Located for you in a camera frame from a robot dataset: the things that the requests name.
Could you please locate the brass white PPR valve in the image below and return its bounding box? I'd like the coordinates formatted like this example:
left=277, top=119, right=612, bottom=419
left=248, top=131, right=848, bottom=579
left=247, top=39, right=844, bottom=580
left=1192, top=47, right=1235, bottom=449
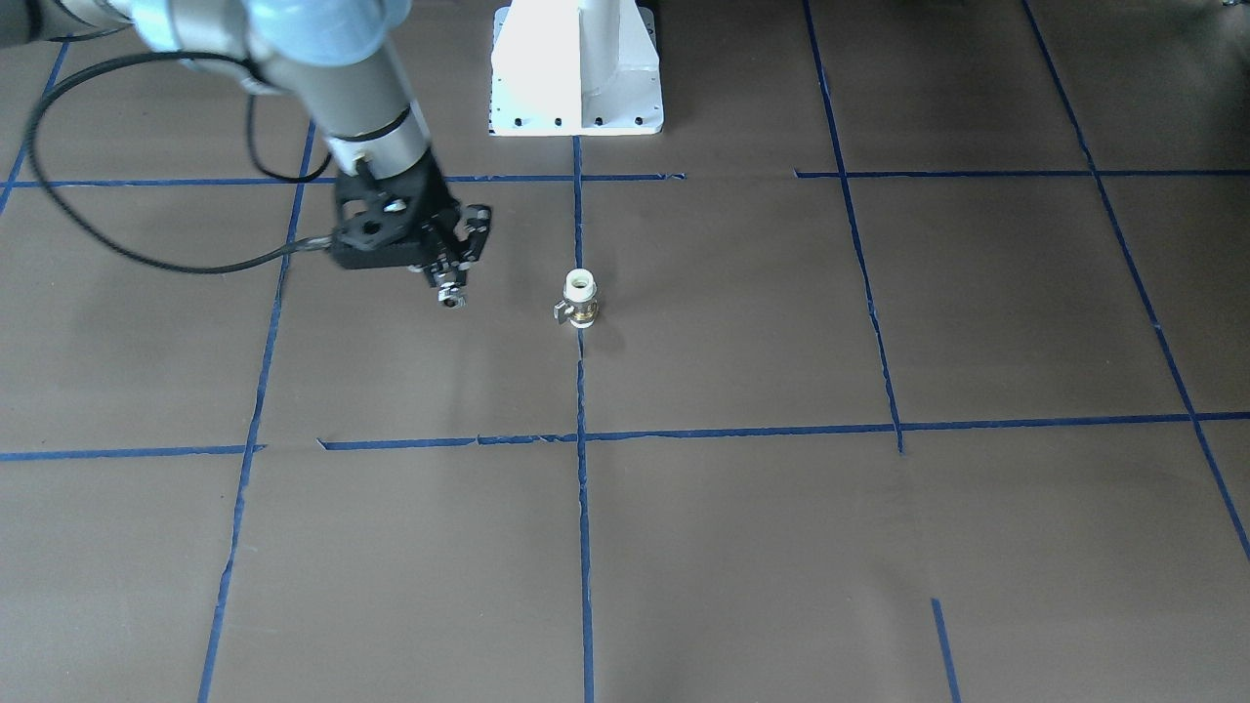
left=553, top=268, right=599, bottom=329

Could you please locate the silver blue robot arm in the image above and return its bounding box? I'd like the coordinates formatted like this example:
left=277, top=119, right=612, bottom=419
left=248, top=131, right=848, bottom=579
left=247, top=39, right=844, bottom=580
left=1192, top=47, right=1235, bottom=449
left=3, top=1, right=493, bottom=308

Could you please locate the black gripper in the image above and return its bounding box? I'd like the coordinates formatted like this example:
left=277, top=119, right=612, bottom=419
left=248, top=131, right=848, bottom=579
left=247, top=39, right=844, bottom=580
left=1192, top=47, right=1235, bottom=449
left=330, top=156, right=494, bottom=294

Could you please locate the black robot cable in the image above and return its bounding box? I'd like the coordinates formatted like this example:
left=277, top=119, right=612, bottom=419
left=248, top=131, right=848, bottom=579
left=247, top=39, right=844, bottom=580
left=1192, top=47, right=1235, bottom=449
left=25, top=51, right=339, bottom=274

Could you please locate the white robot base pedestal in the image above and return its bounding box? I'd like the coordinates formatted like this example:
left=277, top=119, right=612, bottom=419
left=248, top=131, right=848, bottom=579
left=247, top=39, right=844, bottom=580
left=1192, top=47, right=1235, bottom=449
left=488, top=1, right=665, bottom=138

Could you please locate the chrome pipe fitting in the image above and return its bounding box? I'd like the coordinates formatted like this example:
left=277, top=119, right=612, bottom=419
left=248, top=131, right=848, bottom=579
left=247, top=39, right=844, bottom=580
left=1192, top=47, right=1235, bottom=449
left=438, top=283, right=466, bottom=309

